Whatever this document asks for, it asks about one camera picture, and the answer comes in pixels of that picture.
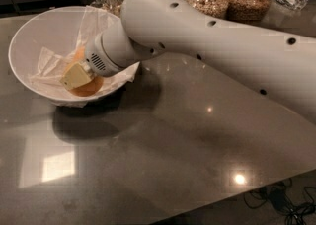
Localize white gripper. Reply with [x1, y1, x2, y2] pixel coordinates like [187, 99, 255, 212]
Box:
[60, 32, 126, 90]

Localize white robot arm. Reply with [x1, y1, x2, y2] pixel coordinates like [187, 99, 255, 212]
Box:
[60, 0, 316, 121]

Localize white bowl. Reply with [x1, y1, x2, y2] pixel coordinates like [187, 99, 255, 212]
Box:
[7, 5, 140, 108]

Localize front orange fruit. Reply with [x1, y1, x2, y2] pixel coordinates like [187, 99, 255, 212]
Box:
[70, 76, 104, 97]

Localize orange fruit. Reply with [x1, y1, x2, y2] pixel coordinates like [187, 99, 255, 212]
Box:
[70, 76, 104, 97]
[72, 46, 85, 62]

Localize rear orange fruit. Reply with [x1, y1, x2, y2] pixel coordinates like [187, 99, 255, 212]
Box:
[72, 46, 85, 62]

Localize white paper liner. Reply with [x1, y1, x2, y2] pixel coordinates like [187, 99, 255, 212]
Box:
[29, 6, 139, 108]

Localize black floor cables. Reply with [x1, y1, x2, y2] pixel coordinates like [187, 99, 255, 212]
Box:
[242, 173, 316, 225]

